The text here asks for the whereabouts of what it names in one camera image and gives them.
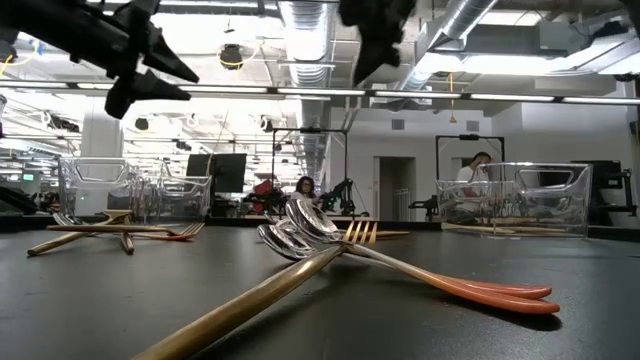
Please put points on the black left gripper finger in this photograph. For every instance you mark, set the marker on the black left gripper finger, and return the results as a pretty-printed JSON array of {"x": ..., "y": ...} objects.
[
  {"x": 135, "y": 90},
  {"x": 165, "y": 57}
]

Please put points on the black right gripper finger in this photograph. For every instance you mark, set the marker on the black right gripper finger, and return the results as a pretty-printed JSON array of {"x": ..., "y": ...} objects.
[{"x": 375, "y": 52}]

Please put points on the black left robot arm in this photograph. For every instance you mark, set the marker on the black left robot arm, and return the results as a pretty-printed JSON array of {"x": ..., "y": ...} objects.
[{"x": 40, "y": 25}]

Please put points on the black background robot arm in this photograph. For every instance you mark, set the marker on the black background robot arm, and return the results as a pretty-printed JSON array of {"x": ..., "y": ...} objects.
[
  {"x": 425, "y": 204},
  {"x": 345, "y": 192}
]

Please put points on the black ceiling dome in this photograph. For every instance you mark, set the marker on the black ceiling dome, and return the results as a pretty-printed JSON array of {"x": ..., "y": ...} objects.
[{"x": 231, "y": 56}]

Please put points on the long ceiling light bar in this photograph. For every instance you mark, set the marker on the long ceiling light bar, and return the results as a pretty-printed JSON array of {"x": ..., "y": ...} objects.
[{"x": 320, "y": 92}]

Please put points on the clear plastic bin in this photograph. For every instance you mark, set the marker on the clear plastic bin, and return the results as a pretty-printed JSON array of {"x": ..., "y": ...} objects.
[
  {"x": 70, "y": 190},
  {"x": 580, "y": 200}
]

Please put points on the black computer monitor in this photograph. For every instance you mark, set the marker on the black computer monitor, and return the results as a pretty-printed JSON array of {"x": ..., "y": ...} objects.
[{"x": 227, "y": 172}]

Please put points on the green lit sign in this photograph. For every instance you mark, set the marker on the green lit sign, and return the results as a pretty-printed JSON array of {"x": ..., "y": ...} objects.
[{"x": 28, "y": 177}]

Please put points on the person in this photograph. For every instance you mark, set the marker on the person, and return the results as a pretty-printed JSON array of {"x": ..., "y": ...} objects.
[
  {"x": 305, "y": 187},
  {"x": 480, "y": 162}
]

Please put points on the black slanted equipment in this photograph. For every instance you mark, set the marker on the black slanted equipment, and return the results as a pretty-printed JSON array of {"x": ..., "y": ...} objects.
[{"x": 17, "y": 200}]

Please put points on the red object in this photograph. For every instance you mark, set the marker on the red object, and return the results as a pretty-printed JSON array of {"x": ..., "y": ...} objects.
[{"x": 263, "y": 187}]

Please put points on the black equipment stand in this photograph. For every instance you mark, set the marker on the black equipment stand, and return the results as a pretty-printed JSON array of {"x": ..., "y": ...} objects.
[{"x": 607, "y": 175}]

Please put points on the small round ceiling camera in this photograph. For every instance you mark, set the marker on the small round ceiling camera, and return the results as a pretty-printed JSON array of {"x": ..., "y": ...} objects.
[
  {"x": 141, "y": 124},
  {"x": 266, "y": 124}
]

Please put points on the silver ventilation duct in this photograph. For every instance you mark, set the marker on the silver ventilation duct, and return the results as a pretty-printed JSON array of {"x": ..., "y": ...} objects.
[
  {"x": 460, "y": 20},
  {"x": 306, "y": 50}
]

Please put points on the small wall vent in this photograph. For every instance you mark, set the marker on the small wall vent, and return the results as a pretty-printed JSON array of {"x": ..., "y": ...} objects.
[
  {"x": 398, "y": 124},
  {"x": 472, "y": 125}
]

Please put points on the black metal frame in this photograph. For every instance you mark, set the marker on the black metal frame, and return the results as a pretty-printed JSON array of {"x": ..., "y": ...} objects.
[{"x": 470, "y": 137}]

